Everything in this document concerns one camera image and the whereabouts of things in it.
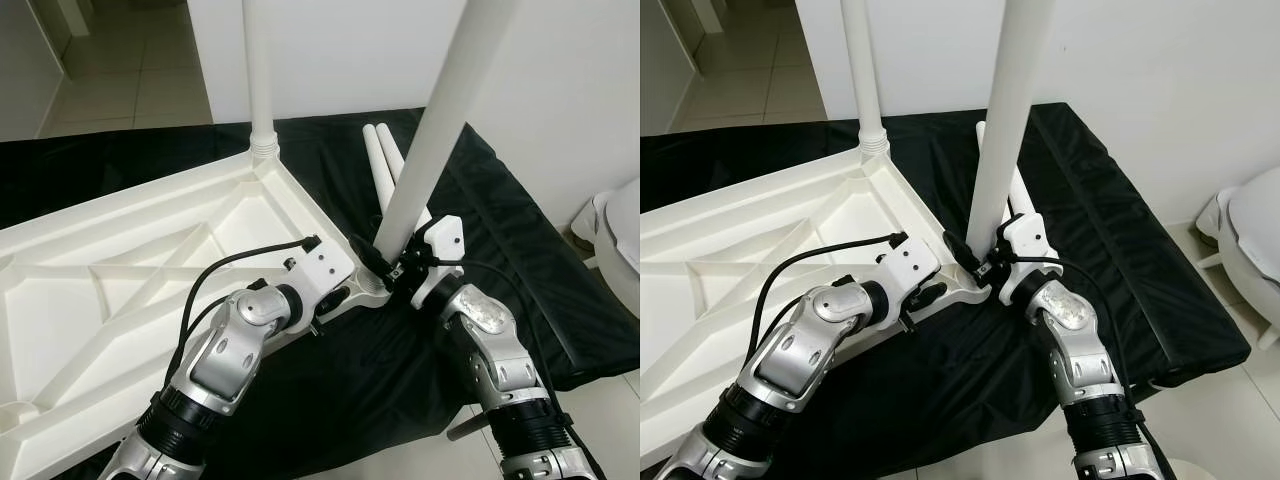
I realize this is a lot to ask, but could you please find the black-legged table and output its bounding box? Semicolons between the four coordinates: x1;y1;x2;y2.
445;405;491;441

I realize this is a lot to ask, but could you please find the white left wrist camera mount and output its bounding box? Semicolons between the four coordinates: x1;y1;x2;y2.
285;238;358;313
875;235;943;301

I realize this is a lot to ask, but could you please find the white plastic children table top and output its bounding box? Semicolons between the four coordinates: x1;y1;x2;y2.
0;148;396;480
640;148;986;471

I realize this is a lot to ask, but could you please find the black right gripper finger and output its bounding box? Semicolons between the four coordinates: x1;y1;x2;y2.
350;234;394;291
943;230;986;287

